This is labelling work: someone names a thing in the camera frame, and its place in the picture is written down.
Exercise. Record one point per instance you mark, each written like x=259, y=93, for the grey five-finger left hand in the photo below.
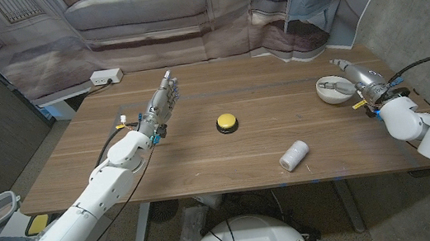
x=161, y=104

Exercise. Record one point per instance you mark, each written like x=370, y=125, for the grey five-finger right hand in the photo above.
x=368, y=83

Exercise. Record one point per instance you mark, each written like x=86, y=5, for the white ribbed bowl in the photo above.
x=330, y=98

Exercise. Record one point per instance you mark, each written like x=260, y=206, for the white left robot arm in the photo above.
x=99, y=190

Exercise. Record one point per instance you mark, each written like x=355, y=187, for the yellow button with black base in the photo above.
x=226, y=121

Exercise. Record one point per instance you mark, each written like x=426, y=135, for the right wrist connector yellow tag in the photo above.
x=358, y=105

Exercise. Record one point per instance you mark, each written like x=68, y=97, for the wrist connector yellow tag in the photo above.
x=122, y=119
x=358, y=105

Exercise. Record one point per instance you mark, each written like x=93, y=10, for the left wrist connector yellow tag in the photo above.
x=122, y=119

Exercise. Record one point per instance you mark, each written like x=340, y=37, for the white power strip box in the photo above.
x=106, y=76

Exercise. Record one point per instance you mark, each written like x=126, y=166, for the printed living room backdrop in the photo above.
x=135, y=22

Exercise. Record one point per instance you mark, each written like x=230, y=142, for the white crumpled bag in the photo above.
x=211, y=201

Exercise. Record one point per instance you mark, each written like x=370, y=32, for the grey table leg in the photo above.
x=349, y=207

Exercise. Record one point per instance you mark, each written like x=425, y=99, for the white table leg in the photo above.
x=142, y=230

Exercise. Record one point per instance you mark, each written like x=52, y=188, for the clear plastic bag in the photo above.
x=193, y=227

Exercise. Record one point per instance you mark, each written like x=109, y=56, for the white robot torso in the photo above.
x=251, y=236

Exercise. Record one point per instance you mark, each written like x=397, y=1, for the yellow and black pad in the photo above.
x=39, y=223

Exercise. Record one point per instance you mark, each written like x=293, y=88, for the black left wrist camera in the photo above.
x=161, y=131

